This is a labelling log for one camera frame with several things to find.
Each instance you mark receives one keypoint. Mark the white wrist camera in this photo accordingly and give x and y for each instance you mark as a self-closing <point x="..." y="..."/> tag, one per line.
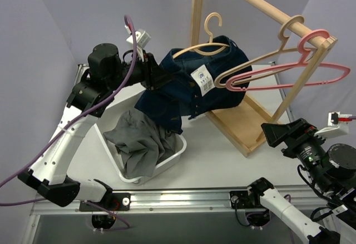
<point x="337" y="126"/>
<point x="142" y="38"/>

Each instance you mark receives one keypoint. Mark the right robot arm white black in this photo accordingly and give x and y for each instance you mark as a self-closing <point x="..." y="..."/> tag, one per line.
<point x="323" y="211"/>

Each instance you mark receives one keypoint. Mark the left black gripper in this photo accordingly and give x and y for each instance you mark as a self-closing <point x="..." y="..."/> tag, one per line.
<point x="151" y="71"/>

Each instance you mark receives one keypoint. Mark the white plastic basket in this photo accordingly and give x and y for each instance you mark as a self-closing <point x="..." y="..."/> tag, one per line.
<point x="116" y="160"/>

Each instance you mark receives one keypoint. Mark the dark blue denim skirt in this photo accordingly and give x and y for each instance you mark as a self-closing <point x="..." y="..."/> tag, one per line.
<point x="192" y="91"/>

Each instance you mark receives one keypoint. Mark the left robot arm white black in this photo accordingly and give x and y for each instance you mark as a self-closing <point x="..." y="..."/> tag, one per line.
<point x="106" y="75"/>

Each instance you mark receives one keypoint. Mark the grey pleated skirt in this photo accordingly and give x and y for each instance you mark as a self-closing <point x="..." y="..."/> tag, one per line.
<point x="141" y="142"/>

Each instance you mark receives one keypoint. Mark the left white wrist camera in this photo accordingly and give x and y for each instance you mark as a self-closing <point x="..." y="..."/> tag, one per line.
<point x="142" y="38"/>

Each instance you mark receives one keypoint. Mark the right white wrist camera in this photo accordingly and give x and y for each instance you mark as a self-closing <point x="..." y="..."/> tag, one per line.
<point x="337" y="126"/>

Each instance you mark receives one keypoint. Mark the aluminium mounting rail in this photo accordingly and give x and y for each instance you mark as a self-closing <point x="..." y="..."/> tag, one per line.
<point x="150" y="202"/>

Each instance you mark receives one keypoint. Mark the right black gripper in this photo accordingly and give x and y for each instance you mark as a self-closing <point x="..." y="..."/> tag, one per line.
<point x="295" y="137"/>

